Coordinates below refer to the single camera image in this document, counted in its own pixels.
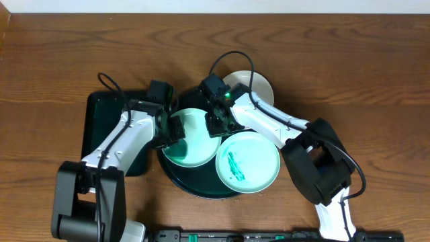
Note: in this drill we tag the pale green plate front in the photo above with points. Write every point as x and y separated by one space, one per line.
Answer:
247 162

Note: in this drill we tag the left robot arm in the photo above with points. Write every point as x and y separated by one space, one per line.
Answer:
89 196

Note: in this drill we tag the pale green plate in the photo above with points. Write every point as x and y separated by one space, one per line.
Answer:
201 148
247 162

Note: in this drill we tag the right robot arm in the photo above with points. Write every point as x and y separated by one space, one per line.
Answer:
316 160

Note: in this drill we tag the round black tray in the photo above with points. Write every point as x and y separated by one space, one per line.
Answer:
203 180

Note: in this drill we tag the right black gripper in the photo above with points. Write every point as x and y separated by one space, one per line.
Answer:
213 129

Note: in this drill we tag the white plate green smear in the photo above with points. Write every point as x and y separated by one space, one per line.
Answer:
261 87

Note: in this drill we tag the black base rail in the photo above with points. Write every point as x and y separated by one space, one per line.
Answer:
295 236

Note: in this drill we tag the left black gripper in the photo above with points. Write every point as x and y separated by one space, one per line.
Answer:
175 128

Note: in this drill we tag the green scouring sponge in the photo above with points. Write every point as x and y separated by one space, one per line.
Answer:
177 150

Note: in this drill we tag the rectangular black tray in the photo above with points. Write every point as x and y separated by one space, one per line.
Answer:
102 115

